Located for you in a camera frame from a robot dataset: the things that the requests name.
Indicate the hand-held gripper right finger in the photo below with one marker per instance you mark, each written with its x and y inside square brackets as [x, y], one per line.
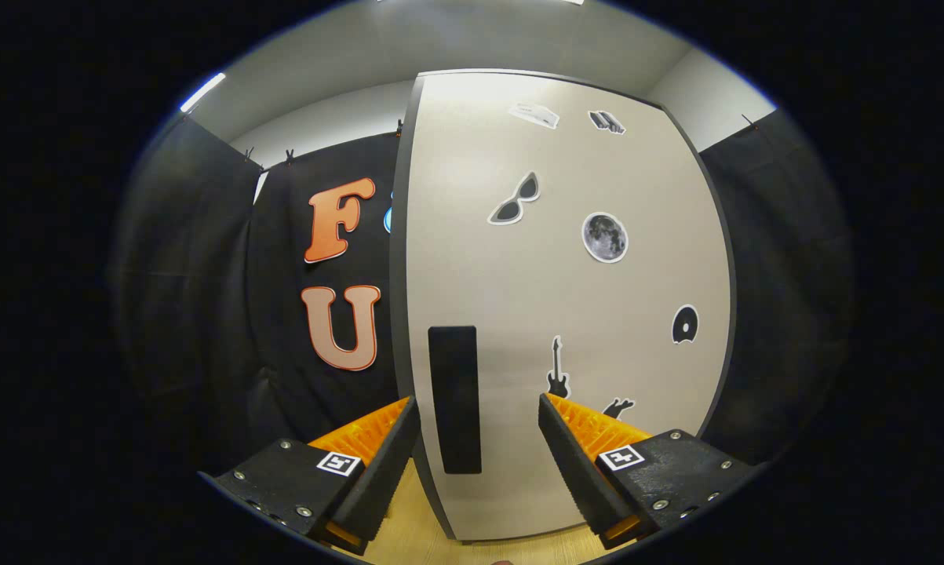
[577, 471]

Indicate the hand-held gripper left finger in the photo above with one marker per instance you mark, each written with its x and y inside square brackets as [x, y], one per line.
[385, 479]

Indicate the dark grey shoe cabinet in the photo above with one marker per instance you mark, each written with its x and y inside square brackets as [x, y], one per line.
[397, 275]

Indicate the black backdrop cloth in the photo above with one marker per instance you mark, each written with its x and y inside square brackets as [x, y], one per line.
[205, 314]

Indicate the narrow ceiling light strip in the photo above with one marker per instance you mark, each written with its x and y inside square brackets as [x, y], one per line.
[202, 92]

